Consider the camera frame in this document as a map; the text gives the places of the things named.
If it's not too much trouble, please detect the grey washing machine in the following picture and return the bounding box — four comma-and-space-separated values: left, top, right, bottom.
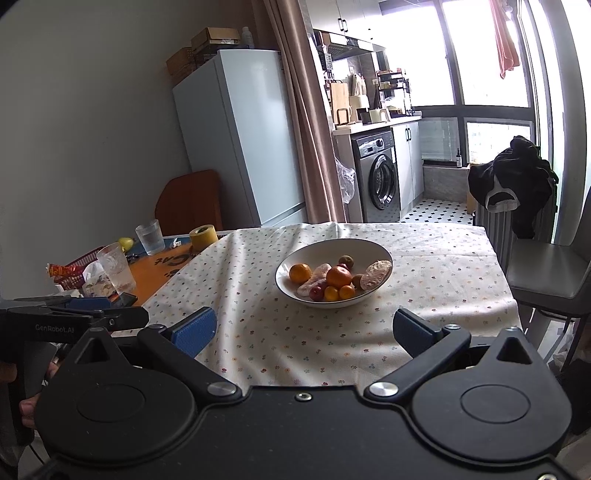
351, 130, 402, 223

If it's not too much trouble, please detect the floral white tablecloth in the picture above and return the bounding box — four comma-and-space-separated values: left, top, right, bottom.
139, 222, 525, 388

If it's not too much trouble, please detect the person's left hand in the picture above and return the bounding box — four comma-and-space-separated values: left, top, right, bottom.
0, 361, 60, 430

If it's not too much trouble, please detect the yellow tape roll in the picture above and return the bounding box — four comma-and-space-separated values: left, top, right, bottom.
189, 224, 219, 252

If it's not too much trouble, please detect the white refrigerator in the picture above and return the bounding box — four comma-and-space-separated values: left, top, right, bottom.
172, 48, 309, 228

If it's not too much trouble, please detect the black clothing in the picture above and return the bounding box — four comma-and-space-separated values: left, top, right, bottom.
468, 135, 559, 240

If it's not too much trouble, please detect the grey chair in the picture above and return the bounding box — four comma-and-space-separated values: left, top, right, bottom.
505, 185, 591, 324

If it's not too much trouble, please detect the tissue pack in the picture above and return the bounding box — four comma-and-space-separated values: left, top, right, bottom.
82, 261, 116, 298

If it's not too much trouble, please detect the clear glass cup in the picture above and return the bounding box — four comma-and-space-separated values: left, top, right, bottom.
96, 242, 137, 301
135, 220, 166, 256

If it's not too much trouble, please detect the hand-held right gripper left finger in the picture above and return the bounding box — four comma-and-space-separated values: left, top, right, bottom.
55, 307, 243, 407

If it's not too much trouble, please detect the orange printed mat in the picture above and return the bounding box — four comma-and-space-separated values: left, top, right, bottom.
124, 231, 232, 305

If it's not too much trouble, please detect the white wall cabinet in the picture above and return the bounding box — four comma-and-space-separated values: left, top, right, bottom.
307, 0, 384, 44

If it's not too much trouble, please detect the black dish rack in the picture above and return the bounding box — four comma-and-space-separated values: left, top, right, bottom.
376, 69, 414, 116

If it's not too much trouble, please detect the wooden cutting board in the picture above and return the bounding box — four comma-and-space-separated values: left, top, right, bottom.
329, 82, 351, 126

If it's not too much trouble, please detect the red plastic basket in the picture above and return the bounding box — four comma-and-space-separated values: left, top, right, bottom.
62, 247, 105, 282

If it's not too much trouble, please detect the red snack packet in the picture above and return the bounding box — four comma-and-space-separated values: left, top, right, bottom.
46, 263, 86, 280

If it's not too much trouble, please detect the white radiator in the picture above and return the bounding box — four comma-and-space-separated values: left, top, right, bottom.
473, 203, 513, 273

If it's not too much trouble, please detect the range hood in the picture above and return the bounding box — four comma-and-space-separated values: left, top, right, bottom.
314, 28, 375, 61

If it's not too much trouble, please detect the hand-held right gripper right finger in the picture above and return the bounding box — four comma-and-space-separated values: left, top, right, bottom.
365, 308, 550, 403

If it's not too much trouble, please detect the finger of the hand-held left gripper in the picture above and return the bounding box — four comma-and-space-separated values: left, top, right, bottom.
14, 295, 115, 312
88, 306, 150, 331

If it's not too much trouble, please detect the beige pink curtain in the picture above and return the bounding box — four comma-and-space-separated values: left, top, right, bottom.
252, 0, 348, 224

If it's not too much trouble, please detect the clear plastic bag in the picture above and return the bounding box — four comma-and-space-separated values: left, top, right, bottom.
335, 159, 356, 204

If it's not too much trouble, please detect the cardboard box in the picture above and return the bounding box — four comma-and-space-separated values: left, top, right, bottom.
191, 27, 241, 54

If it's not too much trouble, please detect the white plate with dark rim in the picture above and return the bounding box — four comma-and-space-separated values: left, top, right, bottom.
275, 239, 394, 309

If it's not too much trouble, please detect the peeled pomelo piece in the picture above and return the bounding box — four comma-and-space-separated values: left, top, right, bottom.
296, 263, 333, 297
361, 260, 393, 291

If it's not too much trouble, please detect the white kitchen cabinet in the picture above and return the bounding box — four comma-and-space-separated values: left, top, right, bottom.
392, 121, 426, 210

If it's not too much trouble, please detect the pink hanging towel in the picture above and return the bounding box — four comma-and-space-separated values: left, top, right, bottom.
489, 0, 522, 79

